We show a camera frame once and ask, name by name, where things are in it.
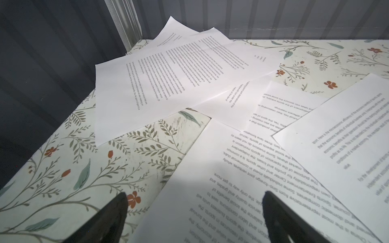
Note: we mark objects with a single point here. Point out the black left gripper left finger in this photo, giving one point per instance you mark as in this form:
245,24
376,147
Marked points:
106,226

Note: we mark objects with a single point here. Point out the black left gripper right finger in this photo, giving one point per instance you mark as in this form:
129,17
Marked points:
284,225

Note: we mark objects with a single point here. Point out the printed paper sheet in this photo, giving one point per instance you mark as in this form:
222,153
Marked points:
279,107
344,144
138,89
215,195

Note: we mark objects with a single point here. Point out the floral patterned table mat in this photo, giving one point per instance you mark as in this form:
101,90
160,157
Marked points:
69,179

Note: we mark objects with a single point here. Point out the underlying white paper sheet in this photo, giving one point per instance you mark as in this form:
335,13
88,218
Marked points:
234,107

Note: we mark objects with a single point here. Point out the corner blank paper sheet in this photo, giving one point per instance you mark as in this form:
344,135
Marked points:
172,31

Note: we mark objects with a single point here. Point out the aluminium corner frame post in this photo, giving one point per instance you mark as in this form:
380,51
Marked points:
126,21

